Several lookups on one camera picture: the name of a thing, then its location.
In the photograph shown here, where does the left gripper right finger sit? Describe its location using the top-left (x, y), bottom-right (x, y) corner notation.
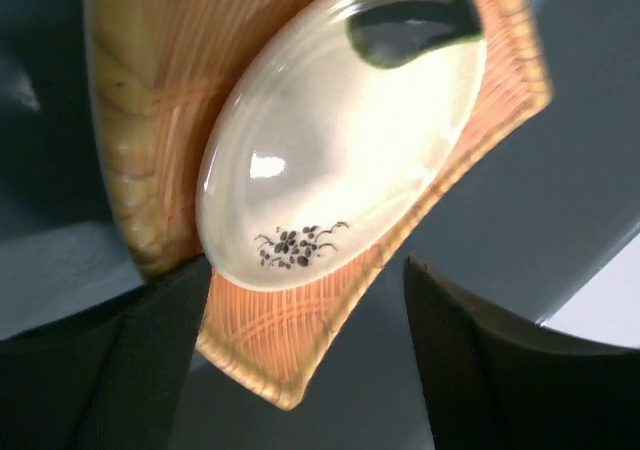
top-left (403, 257), bottom-right (639, 449)

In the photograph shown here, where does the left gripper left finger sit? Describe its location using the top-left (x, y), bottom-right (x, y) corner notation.
top-left (1, 255), bottom-right (212, 449)

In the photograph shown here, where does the cream ceramic plate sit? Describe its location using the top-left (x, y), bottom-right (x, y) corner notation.
top-left (196, 0), bottom-right (488, 292)

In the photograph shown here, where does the woven bamboo fan-shaped basket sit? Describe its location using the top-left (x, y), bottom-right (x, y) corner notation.
top-left (83, 0), bottom-right (552, 410)

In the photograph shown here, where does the grey plastic bin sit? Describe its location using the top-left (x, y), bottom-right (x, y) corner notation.
top-left (1, 0), bottom-right (639, 449)

